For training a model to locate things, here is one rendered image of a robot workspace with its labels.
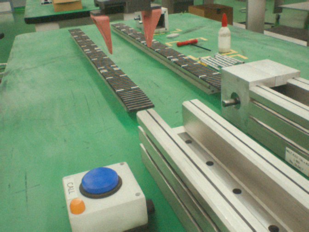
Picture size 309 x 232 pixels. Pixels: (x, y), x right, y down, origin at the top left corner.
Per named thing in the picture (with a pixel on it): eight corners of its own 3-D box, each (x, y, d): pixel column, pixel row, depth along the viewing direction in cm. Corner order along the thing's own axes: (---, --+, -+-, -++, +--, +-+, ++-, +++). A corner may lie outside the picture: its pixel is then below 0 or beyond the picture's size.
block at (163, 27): (136, 31, 151) (134, 9, 147) (160, 28, 154) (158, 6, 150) (144, 35, 142) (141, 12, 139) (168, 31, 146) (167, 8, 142)
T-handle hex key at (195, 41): (175, 46, 120) (175, 41, 119) (196, 42, 123) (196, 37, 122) (198, 55, 107) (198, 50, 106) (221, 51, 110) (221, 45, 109)
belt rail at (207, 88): (111, 30, 160) (110, 23, 159) (119, 29, 161) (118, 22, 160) (208, 94, 77) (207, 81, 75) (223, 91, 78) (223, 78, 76)
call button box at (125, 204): (70, 216, 43) (60, 174, 40) (143, 194, 46) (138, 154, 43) (79, 263, 36) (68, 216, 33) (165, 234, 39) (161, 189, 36)
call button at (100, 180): (81, 185, 40) (78, 170, 39) (114, 176, 41) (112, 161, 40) (87, 205, 36) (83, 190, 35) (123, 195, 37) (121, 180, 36)
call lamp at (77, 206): (69, 207, 35) (67, 197, 35) (83, 203, 36) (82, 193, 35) (71, 216, 34) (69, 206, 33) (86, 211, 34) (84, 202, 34)
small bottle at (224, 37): (227, 54, 106) (228, 14, 101) (216, 53, 108) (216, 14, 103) (231, 50, 109) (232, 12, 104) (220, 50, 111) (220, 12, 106)
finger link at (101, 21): (140, 52, 64) (134, 0, 61) (103, 59, 62) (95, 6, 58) (129, 46, 70) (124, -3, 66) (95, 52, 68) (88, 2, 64)
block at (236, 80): (209, 118, 66) (208, 70, 62) (264, 104, 69) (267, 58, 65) (235, 137, 58) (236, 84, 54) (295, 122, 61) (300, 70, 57)
